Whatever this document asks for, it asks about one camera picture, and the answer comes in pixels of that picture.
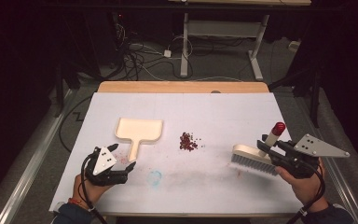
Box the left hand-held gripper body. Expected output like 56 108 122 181
83 146 130 188

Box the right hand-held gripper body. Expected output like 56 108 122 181
268 133 351 180

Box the cream brush with red-tipped handle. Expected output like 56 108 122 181
230 121 287 177

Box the cream plastic dustpan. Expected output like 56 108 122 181
115 117 164 163

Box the pile of red beans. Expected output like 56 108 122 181
178 132 202 153

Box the person's right hand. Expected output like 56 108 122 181
274 158 328 207

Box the person's left hand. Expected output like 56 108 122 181
72 172 114 207

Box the black metal stand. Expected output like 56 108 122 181
53 62 67 119
268 60 322 129

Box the white sheet table cover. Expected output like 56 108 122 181
48 91 322 217

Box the wooden table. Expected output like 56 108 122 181
48 80 322 218

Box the small white floor box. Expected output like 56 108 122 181
288 40 302 53

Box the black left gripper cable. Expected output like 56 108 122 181
79 153 108 224

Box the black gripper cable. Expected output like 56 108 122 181
79 153 108 224
294 161 326 224

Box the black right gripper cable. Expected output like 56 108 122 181
294 161 326 224

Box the red bracelet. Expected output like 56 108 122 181
67 197 84 209

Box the black floor cable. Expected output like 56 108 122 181
58 94 93 154

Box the metal floor rail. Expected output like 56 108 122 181
0 89 77 224
292 92 358 224

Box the tangle of floor cables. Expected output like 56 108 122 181
113 22 195 82

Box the white metal desk frame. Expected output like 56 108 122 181
167 0 312 82

